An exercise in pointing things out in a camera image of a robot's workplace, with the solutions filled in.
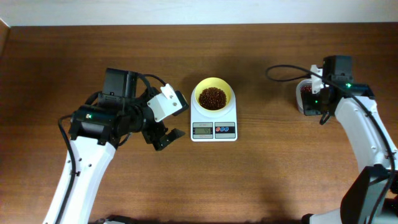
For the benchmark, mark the red beans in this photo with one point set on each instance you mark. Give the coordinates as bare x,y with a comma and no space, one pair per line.
306,89
212,98

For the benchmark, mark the clear plastic bean container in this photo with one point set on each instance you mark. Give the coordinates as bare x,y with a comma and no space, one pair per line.
298,96

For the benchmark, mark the red beans in container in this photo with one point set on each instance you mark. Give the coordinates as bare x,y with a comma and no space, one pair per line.
306,89

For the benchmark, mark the white digital kitchen scale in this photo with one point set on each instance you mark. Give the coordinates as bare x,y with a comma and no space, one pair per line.
213,125

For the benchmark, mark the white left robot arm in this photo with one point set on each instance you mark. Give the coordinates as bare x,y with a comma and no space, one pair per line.
127,104

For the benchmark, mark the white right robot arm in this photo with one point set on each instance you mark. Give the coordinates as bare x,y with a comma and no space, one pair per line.
355,108

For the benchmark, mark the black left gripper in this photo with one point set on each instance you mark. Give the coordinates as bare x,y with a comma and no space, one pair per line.
153,134

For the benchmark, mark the yellow plastic bowl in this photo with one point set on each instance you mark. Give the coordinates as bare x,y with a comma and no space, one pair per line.
213,82

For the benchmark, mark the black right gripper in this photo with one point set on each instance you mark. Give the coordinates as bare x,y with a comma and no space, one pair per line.
311,104

